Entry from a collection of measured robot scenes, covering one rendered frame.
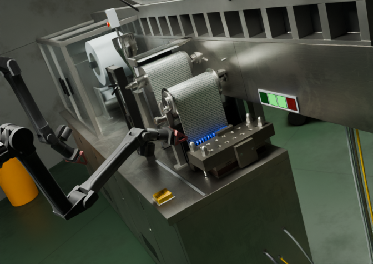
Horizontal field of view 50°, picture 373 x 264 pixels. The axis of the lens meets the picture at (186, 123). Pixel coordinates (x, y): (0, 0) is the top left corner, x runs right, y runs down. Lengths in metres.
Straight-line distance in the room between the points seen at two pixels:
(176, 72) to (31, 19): 3.48
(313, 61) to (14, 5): 4.28
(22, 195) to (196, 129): 3.07
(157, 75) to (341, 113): 0.96
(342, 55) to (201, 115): 0.79
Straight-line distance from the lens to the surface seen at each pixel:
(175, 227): 1.77
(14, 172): 4.62
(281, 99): 1.73
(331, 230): 2.87
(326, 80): 1.50
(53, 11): 5.56
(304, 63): 1.55
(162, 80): 2.09
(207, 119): 1.96
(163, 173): 2.06
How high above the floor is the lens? 1.82
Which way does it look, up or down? 21 degrees down
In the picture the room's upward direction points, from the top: 18 degrees counter-clockwise
